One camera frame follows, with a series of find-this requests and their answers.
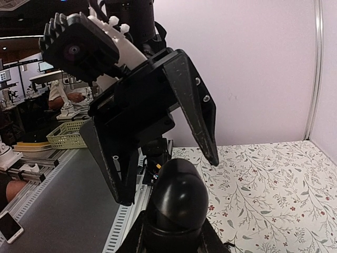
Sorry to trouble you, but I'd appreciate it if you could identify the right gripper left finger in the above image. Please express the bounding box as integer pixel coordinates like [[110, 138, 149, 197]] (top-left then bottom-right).
[[118, 211, 146, 253]]

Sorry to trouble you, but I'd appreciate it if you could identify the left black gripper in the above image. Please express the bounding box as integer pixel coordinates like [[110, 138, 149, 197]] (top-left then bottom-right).
[[80, 48, 219, 206]]

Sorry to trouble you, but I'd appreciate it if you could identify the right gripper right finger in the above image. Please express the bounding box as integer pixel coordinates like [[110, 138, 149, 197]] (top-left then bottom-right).
[[200, 219, 230, 253]]

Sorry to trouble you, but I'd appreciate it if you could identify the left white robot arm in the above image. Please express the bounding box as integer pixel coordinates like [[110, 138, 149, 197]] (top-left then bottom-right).
[[80, 1, 219, 206]]

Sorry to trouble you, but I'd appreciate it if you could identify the floral patterned table mat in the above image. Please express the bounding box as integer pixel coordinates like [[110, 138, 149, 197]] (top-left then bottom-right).
[[173, 141, 336, 252]]

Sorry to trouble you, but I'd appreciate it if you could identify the green plastic basket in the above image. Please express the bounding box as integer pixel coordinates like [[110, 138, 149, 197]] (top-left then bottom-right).
[[46, 120, 87, 150]]

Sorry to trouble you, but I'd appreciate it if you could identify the white smartphone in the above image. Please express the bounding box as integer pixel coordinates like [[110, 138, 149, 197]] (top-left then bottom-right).
[[0, 211, 24, 244]]

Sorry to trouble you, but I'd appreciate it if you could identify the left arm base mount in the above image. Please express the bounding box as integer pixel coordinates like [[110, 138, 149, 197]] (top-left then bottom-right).
[[141, 137, 173, 186]]

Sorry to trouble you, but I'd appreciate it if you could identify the front aluminium rail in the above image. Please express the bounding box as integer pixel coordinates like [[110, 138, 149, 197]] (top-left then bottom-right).
[[102, 149, 157, 252]]

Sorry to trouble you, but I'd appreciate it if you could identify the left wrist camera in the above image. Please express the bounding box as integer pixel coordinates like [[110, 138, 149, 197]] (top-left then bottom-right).
[[38, 12, 148, 90]]

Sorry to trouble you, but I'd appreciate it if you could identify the left aluminium frame post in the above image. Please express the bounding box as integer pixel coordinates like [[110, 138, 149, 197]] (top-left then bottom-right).
[[303, 0, 324, 140]]

